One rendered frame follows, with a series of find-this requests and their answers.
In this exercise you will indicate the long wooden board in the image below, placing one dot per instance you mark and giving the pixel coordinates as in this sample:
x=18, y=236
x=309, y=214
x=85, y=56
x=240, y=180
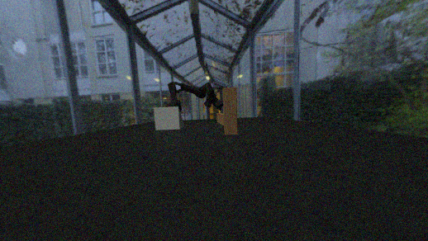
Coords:
x=220, y=118

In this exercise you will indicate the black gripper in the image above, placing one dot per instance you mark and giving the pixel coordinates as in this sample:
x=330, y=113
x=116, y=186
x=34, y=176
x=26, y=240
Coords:
x=218, y=105

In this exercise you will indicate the brown wooden post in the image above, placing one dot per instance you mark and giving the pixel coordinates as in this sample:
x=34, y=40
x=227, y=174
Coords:
x=230, y=111

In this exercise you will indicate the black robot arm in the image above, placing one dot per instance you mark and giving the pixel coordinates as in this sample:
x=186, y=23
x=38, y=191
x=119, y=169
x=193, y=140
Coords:
x=199, y=92

